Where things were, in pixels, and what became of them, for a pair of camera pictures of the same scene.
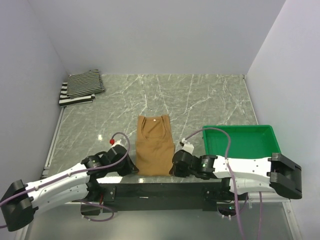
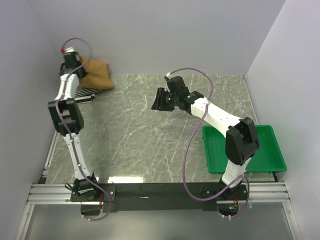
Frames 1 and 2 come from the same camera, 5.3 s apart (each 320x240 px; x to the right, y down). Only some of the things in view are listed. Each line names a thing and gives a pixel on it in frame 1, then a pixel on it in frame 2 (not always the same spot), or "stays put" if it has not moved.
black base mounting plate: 157,197 stays put
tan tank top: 154,146 to 98,77
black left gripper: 130,167 to 83,73
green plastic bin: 246,141 stays put
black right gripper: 175,171 to 159,103
